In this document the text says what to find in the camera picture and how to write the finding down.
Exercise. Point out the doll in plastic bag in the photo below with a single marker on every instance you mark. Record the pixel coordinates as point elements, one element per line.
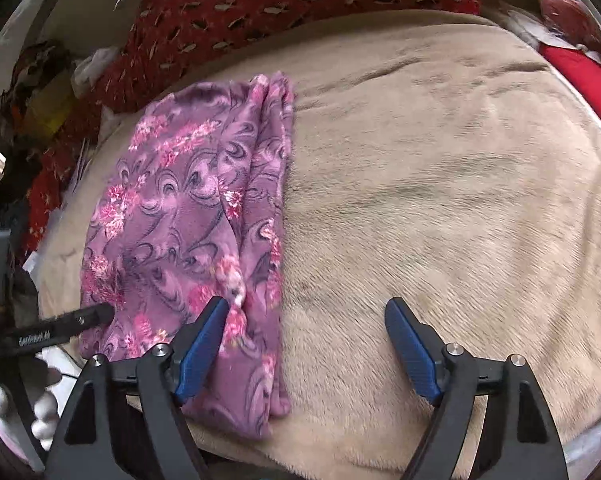
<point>566,24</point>

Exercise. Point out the beige fleece blanket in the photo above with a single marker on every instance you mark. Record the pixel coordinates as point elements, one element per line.
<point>438,158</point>

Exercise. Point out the red patterned pillow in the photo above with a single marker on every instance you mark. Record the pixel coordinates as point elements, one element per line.
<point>167,39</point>

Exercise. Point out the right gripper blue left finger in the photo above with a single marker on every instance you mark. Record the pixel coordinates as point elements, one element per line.
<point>123,419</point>

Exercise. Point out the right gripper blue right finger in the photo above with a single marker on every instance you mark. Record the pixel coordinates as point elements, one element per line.
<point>519,439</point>

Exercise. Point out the purple floral shirt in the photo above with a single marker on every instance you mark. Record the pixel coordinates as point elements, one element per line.
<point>194,210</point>

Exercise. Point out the red cloth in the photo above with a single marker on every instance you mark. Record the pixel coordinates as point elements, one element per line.
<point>582,72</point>

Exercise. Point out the yellow black item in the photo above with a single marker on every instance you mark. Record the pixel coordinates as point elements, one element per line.
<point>41,95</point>

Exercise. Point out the white gloved left hand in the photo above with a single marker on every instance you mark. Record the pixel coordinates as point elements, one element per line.
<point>43,402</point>

